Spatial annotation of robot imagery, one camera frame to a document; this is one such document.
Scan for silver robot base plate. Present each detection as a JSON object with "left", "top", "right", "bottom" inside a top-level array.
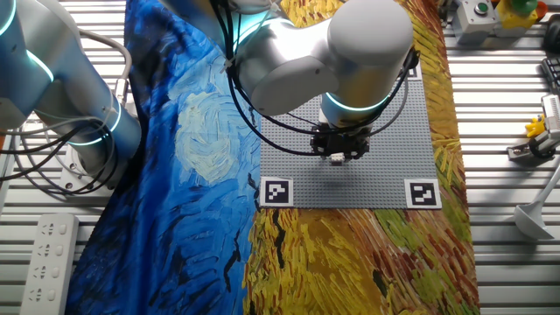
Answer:
[{"left": 59, "top": 150, "right": 117, "bottom": 199}]

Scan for black base cable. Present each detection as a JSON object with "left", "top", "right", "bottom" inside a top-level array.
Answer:
[{"left": 0, "top": 117, "right": 123, "bottom": 196}]

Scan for yellow plastic box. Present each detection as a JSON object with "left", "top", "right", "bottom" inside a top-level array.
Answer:
[{"left": 496, "top": 0, "right": 550, "bottom": 39}]

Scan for small yellow toy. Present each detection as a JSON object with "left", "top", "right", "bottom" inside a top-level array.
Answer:
[{"left": 524, "top": 114, "right": 547, "bottom": 139}]

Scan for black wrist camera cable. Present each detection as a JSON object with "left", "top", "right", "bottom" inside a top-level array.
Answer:
[{"left": 218, "top": 0, "right": 422, "bottom": 136}]

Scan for black keyboard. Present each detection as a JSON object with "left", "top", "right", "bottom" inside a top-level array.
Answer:
[{"left": 541, "top": 56, "right": 560, "bottom": 95}]

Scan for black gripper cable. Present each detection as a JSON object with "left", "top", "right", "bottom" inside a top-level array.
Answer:
[{"left": 208, "top": 0, "right": 316, "bottom": 157}]

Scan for black white ArUco marker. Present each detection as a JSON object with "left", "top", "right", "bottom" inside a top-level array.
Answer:
[
  {"left": 406, "top": 62, "right": 424, "bottom": 82},
  {"left": 403, "top": 178, "right": 443, "bottom": 211},
  {"left": 259, "top": 176, "right": 295, "bottom": 208}
]

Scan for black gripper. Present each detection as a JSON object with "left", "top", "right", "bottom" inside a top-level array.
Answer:
[{"left": 309, "top": 128, "right": 372, "bottom": 161}]

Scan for grey Lego baseplate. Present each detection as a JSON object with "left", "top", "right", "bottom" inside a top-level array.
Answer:
[{"left": 260, "top": 60, "right": 442, "bottom": 210}]

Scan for white power strip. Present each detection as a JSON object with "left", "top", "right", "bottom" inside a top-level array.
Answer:
[{"left": 19, "top": 213, "right": 81, "bottom": 315}]

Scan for thick grey cable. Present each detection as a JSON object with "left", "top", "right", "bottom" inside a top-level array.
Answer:
[{"left": 76, "top": 28, "right": 134, "bottom": 109}]

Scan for grey green button box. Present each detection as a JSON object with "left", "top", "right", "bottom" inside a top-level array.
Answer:
[{"left": 451, "top": 0, "right": 501, "bottom": 46}]

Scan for silver clamp base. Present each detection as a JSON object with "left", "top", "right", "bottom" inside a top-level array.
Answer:
[{"left": 507, "top": 143, "right": 557, "bottom": 165}]

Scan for Van Gogh print cloth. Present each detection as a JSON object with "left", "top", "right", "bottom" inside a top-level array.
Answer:
[{"left": 65, "top": 0, "right": 482, "bottom": 315}]

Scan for black round object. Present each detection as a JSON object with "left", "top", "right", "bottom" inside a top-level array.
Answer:
[{"left": 542, "top": 25, "right": 560, "bottom": 54}]

